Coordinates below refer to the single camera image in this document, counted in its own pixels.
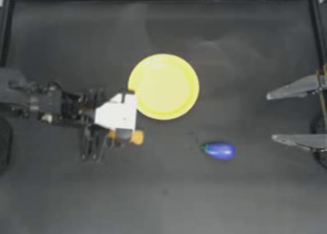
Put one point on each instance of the brown toy chicken wing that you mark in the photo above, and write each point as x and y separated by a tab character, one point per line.
137	138

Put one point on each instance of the yellow plate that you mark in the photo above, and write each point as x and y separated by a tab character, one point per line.
168	87

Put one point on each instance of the blue toy eggplant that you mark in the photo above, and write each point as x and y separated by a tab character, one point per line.
221	150

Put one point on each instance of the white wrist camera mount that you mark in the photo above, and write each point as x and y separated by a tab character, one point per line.
116	112

